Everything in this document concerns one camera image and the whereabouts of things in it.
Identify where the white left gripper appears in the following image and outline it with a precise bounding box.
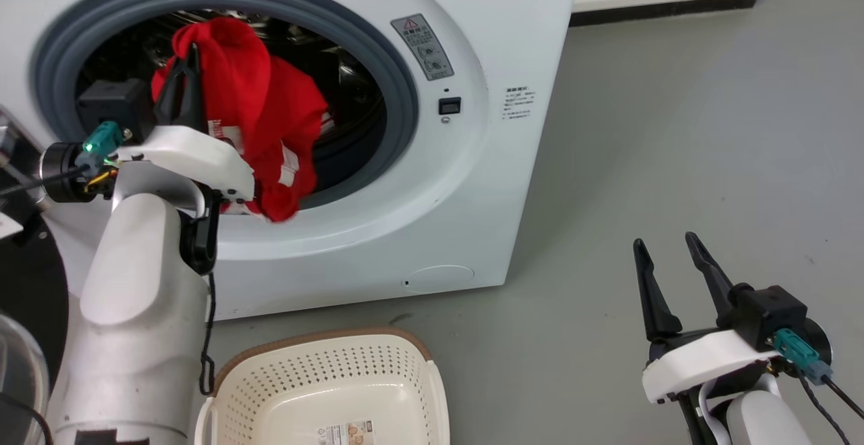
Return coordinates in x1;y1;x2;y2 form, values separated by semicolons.
110;45;257;204

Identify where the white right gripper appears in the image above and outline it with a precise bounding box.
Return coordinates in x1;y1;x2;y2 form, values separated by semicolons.
632;231;778;405

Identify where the red garment with white stripes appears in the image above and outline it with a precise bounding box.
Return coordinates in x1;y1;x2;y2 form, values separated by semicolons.
150;17;335;224

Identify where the white front-load washing machine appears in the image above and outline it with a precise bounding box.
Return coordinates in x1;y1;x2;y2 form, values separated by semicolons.
0;0;583;321

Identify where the washing machine door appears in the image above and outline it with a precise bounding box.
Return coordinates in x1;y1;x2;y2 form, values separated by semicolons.
0;106;70;445

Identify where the cream perforated laundry basket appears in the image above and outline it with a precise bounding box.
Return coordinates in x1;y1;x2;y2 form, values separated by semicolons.
194;328;452;445

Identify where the paper label in basket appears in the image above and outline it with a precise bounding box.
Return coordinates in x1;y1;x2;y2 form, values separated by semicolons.
315;419;375;445

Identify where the grey rubber door gasket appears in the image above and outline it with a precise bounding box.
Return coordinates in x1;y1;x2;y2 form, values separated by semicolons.
28;0;421;211

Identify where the round filter cover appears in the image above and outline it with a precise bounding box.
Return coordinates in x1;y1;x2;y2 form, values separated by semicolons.
408;264;476;292

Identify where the grey warning sticker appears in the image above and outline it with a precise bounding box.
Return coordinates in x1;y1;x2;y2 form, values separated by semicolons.
391;14;455;82

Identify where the small printed text label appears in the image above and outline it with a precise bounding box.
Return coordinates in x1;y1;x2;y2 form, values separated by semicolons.
502;85;538;121

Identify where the teal left camera connector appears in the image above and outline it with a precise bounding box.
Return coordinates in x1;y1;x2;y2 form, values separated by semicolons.
75;121;126;170

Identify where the teal camera connector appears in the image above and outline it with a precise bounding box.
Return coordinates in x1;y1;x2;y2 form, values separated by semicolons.
772;328;835;386
75;121;126;170

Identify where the teal right camera connector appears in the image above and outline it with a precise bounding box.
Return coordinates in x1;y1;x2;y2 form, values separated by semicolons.
772;328;835;386

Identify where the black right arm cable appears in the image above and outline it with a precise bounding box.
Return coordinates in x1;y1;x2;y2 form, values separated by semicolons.
795;369;864;445

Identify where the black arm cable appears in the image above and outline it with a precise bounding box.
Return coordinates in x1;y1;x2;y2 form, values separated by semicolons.
198;272;217;396
795;369;864;445

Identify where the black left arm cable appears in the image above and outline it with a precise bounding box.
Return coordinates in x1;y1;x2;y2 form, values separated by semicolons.
198;272;217;396

